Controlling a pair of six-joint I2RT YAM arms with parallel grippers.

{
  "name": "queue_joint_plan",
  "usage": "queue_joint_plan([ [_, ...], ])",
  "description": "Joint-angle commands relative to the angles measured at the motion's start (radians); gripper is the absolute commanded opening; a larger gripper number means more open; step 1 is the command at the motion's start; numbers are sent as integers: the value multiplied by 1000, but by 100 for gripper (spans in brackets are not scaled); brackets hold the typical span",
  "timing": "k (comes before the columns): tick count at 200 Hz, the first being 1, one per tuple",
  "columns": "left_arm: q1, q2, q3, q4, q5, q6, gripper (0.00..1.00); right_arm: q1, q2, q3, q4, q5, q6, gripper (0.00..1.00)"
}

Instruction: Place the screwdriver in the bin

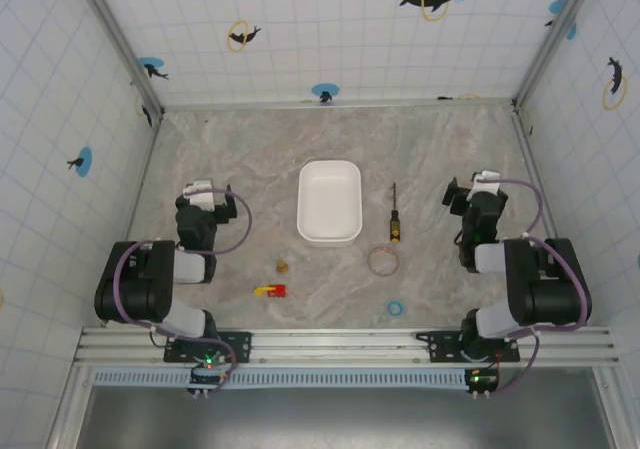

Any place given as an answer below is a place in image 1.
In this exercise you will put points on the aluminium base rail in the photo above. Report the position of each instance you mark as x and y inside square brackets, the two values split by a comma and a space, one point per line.
[330, 344]

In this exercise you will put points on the green-lit controller board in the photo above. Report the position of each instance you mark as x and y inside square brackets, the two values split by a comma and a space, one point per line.
[482, 380]
[207, 369]

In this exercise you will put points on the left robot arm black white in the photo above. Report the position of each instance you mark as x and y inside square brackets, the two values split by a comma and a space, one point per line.
[135, 289]

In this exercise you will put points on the white plastic bin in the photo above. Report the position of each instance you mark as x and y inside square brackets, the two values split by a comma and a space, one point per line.
[330, 204]

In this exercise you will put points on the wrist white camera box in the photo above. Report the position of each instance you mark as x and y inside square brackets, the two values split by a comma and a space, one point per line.
[487, 181]
[201, 195]

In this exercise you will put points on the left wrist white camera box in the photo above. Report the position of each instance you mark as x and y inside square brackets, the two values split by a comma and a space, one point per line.
[201, 195]

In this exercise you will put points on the aluminium frame crossbar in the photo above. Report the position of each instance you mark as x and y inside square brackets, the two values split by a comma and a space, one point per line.
[340, 104]

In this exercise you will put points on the small brass fitting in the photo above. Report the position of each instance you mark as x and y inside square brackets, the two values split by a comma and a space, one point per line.
[282, 267]

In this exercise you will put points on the aluminium frame post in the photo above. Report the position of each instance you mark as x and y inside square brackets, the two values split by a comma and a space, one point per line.
[555, 39]
[120, 39]

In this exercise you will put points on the red yellow toy block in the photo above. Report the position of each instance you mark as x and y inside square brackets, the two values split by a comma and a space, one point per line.
[276, 290]

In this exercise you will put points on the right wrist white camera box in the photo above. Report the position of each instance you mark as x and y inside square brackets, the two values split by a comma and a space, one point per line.
[487, 181]

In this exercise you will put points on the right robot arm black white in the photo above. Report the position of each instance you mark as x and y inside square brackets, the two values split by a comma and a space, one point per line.
[550, 294]

